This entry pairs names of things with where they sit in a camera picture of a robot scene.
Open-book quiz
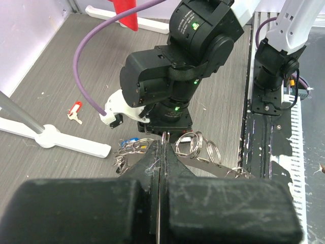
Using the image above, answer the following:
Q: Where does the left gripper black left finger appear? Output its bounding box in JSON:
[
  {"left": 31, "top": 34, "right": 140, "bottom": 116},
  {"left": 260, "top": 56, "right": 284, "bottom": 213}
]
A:
[{"left": 1, "top": 141, "right": 161, "bottom": 243}]

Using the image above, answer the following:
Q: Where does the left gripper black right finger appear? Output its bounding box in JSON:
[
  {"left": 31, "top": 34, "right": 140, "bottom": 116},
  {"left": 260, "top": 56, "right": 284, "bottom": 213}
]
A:
[{"left": 160, "top": 143, "right": 303, "bottom": 243}]

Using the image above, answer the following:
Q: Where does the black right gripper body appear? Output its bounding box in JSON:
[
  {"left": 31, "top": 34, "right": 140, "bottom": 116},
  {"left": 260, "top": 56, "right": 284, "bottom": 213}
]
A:
[{"left": 138, "top": 101, "right": 193, "bottom": 142}]

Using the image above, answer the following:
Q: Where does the metal disc with keyrings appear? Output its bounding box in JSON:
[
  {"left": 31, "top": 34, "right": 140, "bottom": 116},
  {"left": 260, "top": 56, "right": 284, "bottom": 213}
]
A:
[{"left": 113, "top": 131, "right": 254, "bottom": 179}]

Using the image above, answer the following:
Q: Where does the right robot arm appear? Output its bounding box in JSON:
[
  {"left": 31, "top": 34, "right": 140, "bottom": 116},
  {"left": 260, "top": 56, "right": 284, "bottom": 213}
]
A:
[{"left": 111, "top": 1, "right": 324, "bottom": 137}]

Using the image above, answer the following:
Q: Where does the key with red tag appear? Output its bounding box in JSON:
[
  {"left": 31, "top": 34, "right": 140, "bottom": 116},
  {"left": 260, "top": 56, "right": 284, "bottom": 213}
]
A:
[{"left": 67, "top": 101, "right": 83, "bottom": 125}]

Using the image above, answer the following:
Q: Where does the red cloth on hanger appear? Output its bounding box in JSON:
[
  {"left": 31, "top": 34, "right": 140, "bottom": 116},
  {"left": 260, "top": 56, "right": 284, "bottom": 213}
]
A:
[{"left": 108, "top": 0, "right": 139, "bottom": 32}]

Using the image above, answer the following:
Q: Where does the white clothes rack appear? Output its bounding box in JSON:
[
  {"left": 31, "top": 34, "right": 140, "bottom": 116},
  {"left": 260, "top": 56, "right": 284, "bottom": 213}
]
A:
[{"left": 1, "top": 5, "right": 169, "bottom": 158}]

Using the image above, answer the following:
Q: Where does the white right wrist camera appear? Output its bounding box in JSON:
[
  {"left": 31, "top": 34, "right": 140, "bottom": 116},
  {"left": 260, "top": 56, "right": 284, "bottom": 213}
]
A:
[{"left": 100, "top": 89, "right": 150, "bottom": 129}]

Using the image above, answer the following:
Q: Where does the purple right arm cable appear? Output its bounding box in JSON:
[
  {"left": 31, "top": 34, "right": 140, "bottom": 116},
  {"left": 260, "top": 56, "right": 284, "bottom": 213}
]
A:
[{"left": 73, "top": 0, "right": 168, "bottom": 117}]

